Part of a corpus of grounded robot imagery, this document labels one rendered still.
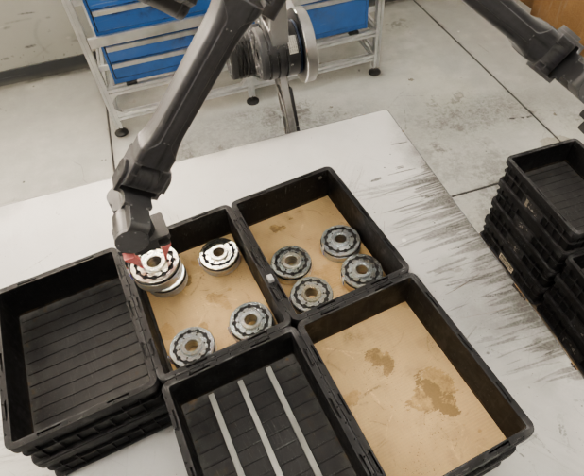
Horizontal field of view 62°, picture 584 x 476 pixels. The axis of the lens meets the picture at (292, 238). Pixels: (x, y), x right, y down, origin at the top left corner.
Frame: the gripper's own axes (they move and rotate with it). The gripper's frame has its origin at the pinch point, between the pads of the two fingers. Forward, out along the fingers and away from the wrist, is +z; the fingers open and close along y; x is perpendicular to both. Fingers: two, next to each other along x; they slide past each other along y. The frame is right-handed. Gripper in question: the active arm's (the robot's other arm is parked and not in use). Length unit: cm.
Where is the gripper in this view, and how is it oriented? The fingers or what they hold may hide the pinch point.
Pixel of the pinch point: (153, 259)
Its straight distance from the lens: 106.4
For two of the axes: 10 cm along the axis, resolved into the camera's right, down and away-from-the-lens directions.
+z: 0.6, 6.3, 7.7
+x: -4.1, -6.9, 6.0
